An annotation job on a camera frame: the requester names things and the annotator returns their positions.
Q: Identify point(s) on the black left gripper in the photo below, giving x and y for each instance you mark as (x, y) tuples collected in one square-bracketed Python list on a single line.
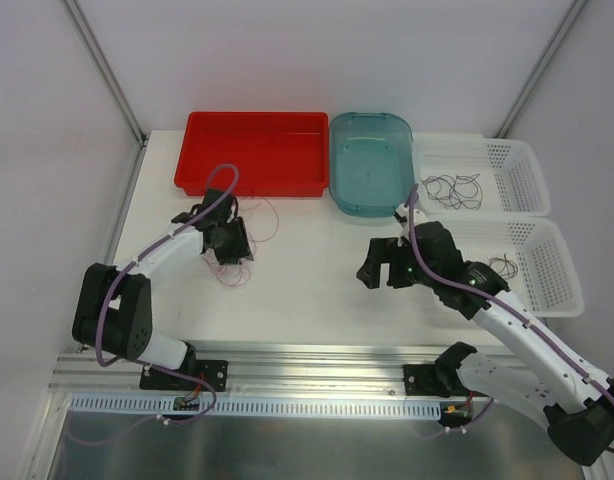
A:
[(235, 242)]

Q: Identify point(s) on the right aluminium frame post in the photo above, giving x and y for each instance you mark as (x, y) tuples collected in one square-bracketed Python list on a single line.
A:
[(559, 36)]

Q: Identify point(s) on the upper white perforated basket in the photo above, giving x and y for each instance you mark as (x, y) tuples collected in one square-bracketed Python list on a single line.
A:
[(480, 176)]

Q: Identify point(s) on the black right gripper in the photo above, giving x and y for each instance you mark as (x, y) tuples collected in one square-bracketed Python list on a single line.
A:
[(394, 265)]

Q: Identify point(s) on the white slotted cable duct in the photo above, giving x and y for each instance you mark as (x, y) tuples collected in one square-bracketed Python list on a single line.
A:
[(143, 404)]

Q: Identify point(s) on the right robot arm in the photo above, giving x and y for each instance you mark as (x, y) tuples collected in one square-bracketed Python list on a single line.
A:
[(563, 393)]

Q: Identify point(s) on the red plastic bin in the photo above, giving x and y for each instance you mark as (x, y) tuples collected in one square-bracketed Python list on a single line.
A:
[(277, 154)]

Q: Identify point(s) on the teal translucent plastic bin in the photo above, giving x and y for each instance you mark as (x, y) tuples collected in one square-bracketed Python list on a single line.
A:
[(370, 163)]

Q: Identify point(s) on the aluminium mounting rail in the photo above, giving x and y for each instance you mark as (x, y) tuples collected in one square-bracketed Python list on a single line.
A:
[(267, 370)]

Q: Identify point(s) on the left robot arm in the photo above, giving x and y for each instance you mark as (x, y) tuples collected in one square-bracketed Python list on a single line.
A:
[(114, 313)]

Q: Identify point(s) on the lower white perforated basket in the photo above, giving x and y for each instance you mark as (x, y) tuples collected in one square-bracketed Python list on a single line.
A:
[(528, 252)]

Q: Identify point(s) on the white perforated basket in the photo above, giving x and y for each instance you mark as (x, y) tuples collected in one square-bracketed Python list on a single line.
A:
[(528, 252), (480, 176)]

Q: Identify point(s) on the aluminium frame post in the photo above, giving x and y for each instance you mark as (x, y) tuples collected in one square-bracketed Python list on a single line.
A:
[(82, 26), (559, 36)]

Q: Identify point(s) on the left aluminium frame post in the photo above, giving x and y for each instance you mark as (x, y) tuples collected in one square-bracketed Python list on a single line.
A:
[(82, 26)]

